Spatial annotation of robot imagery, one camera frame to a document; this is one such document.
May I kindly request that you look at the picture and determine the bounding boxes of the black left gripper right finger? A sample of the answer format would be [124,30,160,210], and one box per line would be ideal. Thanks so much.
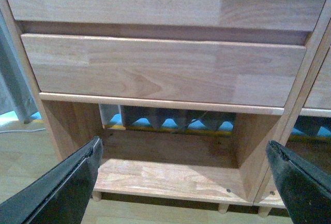
[266,140,330,223]

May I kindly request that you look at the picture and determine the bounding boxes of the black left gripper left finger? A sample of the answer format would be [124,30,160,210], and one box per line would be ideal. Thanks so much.
[1,137,103,223]

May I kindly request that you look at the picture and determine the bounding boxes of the right wooden shelf cabinet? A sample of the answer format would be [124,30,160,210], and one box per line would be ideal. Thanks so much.
[249,12,330,217]

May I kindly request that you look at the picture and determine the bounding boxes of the wooden shelf cabinet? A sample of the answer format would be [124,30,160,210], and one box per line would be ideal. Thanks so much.
[249,12,330,217]
[1,0,330,217]

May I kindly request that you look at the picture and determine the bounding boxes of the left wooden shelf cabinet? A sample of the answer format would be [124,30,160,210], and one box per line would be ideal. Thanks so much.
[1,0,330,217]

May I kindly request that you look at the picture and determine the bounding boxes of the lower wooden drawer front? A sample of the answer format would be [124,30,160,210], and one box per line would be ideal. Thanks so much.
[21,34,306,107]

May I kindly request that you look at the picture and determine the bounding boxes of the white cable on floor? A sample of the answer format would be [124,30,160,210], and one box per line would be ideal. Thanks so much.
[0,128,46,134]

